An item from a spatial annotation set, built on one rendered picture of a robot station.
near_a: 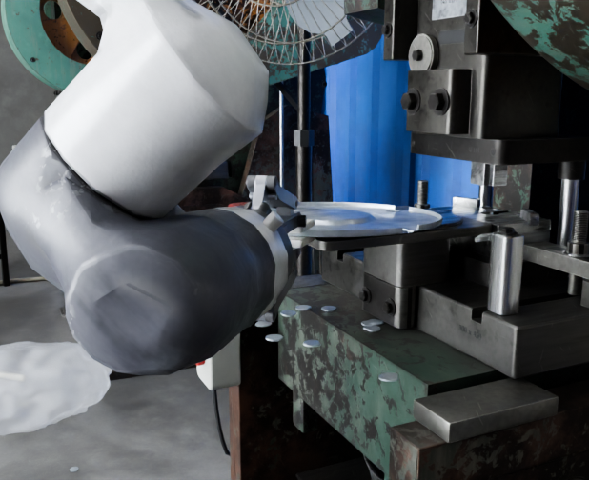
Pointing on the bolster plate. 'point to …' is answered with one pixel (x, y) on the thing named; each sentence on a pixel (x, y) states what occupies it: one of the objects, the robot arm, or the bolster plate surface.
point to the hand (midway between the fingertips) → (294, 232)
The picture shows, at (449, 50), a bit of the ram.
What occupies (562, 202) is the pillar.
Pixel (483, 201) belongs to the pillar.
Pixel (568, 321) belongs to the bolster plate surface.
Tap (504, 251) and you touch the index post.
